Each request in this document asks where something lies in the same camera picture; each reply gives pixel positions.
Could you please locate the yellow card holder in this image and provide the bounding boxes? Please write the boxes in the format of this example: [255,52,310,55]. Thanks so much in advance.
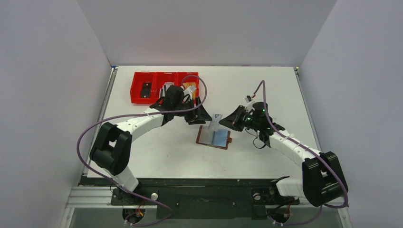
[183,82,198,99]

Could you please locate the brown leather card holder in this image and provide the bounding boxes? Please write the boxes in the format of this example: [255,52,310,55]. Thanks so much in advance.
[195,126,232,150]

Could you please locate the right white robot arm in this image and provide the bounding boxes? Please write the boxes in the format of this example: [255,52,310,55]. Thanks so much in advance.
[219,102,348,207]

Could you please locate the red middle bin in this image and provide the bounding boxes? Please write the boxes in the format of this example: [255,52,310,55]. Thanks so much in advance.
[152,72,176,98]

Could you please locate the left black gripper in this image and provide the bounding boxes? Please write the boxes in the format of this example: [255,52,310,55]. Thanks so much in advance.
[173,97,211,125]

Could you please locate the red left bin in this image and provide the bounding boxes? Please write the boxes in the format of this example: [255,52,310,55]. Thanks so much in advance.
[130,72,156,105]

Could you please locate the red right bin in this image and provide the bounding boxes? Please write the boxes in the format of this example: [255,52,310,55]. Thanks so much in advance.
[174,72,200,98]

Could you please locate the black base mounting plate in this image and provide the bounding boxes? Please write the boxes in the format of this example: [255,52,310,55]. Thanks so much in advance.
[79,177,301,219]

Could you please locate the black card holder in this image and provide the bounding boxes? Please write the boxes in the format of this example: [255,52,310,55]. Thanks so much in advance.
[140,82,152,98]

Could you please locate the white cards in bin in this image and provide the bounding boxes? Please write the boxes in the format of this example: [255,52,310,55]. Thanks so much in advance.
[160,82,174,96]

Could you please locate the red bin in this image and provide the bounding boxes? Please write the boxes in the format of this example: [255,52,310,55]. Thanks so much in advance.
[174,72,200,98]
[152,72,176,98]
[130,72,156,105]

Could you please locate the aluminium frame rail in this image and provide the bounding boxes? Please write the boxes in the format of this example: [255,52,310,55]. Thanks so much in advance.
[65,186,157,209]

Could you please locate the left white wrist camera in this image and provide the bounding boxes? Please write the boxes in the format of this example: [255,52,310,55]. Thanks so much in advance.
[184,85,197,99]

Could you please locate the white VIP card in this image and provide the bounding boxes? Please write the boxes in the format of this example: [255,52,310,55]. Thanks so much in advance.
[208,114,222,132]

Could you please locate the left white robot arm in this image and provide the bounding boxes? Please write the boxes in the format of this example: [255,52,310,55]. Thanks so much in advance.
[89,85,212,204]

